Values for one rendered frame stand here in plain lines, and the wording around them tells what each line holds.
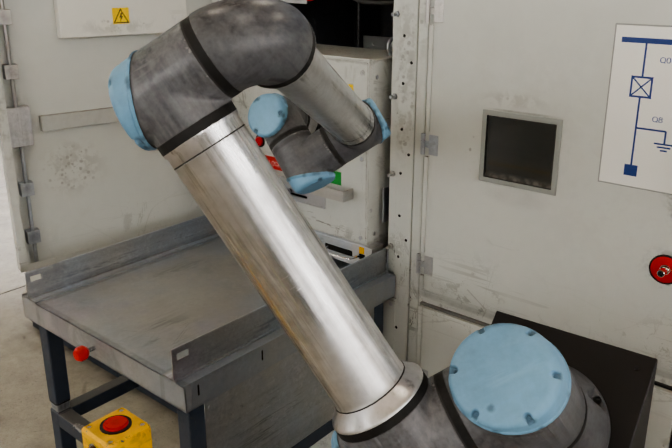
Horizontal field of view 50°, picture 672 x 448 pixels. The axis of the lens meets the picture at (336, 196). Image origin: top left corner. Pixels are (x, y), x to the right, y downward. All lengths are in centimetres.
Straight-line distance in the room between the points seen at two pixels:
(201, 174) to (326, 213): 101
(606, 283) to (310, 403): 73
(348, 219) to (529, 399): 99
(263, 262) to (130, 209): 123
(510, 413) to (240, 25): 59
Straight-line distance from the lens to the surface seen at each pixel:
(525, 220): 160
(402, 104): 173
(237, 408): 159
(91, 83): 203
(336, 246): 190
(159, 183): 216
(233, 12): 92
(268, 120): 147
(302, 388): 173
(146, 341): 161
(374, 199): 183
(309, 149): 144
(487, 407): 99
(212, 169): 92
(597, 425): 118
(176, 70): 91
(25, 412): 307
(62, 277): 191
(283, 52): 94
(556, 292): 163
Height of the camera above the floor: 160
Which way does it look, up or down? 18 degrees down
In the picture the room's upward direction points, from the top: straight up
